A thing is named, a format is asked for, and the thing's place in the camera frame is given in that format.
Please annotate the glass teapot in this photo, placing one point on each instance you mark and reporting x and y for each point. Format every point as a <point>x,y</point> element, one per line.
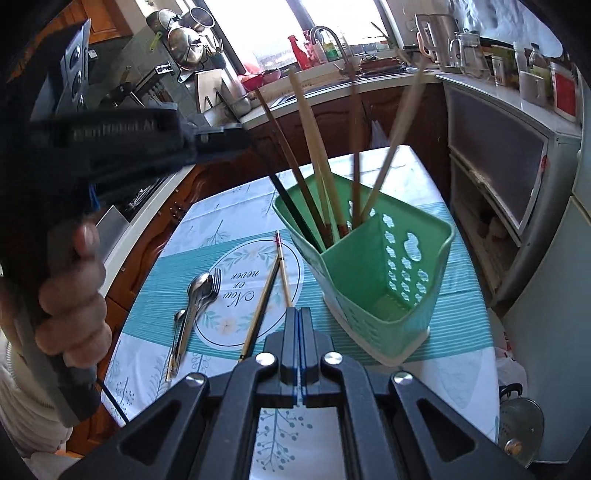
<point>468,53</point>

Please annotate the person's left hand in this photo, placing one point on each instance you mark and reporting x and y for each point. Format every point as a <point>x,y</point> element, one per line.
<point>74,304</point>

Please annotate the tan wooden chopstick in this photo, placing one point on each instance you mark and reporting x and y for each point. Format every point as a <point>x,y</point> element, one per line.
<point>311,138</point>
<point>325,207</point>

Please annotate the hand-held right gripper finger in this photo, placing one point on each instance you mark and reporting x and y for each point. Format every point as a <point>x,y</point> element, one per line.
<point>305,355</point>
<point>295,355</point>

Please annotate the person's left forearm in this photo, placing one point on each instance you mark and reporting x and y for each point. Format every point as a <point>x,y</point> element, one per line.
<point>23,415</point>

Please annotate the gas stove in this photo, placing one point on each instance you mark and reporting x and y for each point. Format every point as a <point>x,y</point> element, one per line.
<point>115,226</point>

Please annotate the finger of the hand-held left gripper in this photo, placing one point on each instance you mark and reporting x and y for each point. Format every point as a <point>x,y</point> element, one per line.
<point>217,143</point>

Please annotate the cream chopstick red striped end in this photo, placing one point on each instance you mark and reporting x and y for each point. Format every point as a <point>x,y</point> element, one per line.
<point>284,272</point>

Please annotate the small steel spoon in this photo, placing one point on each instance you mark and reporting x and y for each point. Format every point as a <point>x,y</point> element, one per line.
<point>179,316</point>

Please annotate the black chopstick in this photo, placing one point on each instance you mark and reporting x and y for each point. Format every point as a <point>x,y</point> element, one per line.
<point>261,309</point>
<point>286,194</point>

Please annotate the kitchen window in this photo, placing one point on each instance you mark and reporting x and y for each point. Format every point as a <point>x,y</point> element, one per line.
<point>258,27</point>

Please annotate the steel pot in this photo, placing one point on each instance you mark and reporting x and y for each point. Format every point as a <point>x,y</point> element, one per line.
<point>201,18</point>

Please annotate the grey sideboard cabinet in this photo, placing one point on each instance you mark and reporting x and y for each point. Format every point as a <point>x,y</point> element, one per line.
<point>498,152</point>

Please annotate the dark metal fork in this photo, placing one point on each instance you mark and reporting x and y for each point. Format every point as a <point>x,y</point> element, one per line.
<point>216,279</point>

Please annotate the green plastic utensil holder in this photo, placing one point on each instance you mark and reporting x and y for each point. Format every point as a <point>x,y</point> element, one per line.
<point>369,286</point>

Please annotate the red label container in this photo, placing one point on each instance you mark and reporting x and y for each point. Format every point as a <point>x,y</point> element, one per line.
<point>565,90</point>

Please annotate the large steel spoon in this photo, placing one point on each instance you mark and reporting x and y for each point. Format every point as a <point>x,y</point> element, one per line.
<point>197,284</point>

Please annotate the white plastic jug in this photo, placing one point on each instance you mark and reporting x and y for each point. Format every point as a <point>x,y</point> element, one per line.
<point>531,87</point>

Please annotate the wooden wall cabinet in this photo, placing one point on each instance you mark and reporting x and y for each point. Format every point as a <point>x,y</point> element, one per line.
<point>106,18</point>

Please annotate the red print plastic bag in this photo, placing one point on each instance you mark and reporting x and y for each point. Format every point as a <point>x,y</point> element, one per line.
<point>510,369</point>

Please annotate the small steel pot lid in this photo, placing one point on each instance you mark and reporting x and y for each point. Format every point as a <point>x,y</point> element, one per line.
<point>159,21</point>

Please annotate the steel kettle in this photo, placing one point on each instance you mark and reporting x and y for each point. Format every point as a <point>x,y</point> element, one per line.
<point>438,37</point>

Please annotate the white cutting board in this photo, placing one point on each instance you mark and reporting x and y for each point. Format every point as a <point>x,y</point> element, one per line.
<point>207,90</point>

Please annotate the steel pan lid with knob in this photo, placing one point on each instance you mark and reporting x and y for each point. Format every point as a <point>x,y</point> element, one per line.
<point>519,424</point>

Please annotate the steel kitchen faucet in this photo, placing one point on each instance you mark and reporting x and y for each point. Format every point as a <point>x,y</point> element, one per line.
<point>330,32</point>

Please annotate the pink bowl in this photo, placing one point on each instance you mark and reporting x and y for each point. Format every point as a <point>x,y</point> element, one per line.
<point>254,81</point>

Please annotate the red bottle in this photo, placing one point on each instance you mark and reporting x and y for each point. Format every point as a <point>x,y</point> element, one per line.
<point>300,53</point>

